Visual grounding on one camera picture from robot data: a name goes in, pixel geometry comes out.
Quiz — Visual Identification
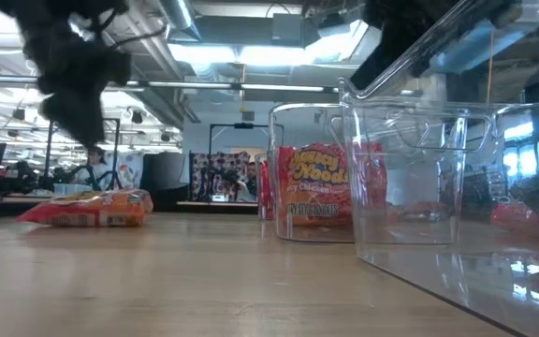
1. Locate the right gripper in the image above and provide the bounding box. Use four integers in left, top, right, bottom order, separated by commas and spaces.
348, 0, 444, 91

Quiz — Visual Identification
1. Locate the clear plastic bin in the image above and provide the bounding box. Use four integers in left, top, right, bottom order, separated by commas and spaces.
255, 152, 280, 222
267, 101, 362, 244
337, 0, 539, 337

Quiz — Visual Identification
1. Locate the bright ceiling light panel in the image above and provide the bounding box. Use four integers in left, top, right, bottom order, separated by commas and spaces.
166, 16, 374, 67

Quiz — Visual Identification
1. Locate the person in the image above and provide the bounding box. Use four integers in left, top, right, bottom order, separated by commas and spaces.
242, 161, 260, 200
69, 145, 113, 189

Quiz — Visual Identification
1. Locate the white patterned cloth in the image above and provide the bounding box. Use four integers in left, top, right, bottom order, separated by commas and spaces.
109, 150, 144, 188

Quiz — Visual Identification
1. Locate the dark grey fabric panel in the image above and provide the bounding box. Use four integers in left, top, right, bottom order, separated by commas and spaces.
140, 151, 187, 191

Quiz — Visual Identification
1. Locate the silver ventilation duct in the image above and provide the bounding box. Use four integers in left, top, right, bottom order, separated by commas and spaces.
155, 0, 203, 43

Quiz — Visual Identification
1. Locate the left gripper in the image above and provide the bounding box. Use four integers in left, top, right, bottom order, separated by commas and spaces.
19, 22, 134, 147

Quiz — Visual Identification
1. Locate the background wooden workbench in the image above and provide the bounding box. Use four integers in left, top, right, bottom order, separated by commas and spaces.
175, 199, 260, 215

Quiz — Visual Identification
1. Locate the grey ceiling box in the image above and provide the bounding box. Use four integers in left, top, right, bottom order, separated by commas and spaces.
271, 12, 304, 42

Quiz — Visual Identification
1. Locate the pale blue tub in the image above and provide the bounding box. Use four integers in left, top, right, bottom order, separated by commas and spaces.
52, 183, 94, 196

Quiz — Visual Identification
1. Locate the long ceiling light tube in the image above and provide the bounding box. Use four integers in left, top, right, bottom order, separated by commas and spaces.
0, 74, 341, 94

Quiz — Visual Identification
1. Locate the orange Saucy Noods pack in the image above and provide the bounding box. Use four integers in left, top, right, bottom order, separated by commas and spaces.
489, 201, 539, 241
15, 188, 154, 229
276, 141, 389, 229

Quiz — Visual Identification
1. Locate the dark patterned cloth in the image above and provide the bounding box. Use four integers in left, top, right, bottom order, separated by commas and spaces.
190, 150, 252, 198

